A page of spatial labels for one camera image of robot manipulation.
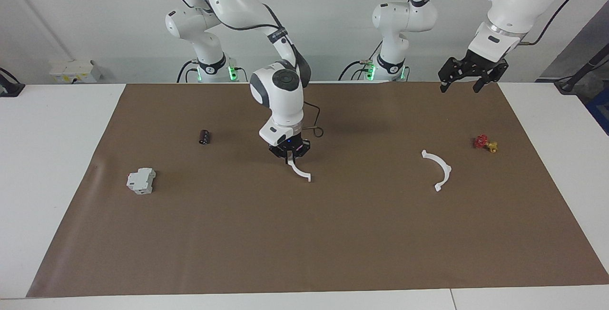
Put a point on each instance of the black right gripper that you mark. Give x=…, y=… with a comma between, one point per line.
x=290, y=147

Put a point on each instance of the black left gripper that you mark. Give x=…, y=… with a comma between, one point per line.
x=473, y=66

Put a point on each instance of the white half pipe clamp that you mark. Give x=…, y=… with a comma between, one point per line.
x=299, y=173
x=447, y=167

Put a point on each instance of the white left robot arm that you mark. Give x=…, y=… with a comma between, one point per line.
x=514, y=1

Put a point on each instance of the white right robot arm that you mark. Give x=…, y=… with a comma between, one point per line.
x=280, y=91

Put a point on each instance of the red handwheel brass valve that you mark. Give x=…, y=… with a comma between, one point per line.
x=481, y=141

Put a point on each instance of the brown table mat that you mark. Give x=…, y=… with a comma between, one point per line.
x=304, y=234

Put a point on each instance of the black cylindrical capacitor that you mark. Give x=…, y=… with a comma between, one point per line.
x=205, y=137

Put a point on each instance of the black stand pole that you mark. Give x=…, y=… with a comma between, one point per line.
x=568, y=84

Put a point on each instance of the blue crate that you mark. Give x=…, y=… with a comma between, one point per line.
x=600, y=110

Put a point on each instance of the white circuit breaker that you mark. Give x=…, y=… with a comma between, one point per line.
x=141, y=180

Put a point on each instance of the white power strip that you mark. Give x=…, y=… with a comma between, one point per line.
x=71, y=70

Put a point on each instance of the black clamp mount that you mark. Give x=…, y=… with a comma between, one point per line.
x=12, y=89

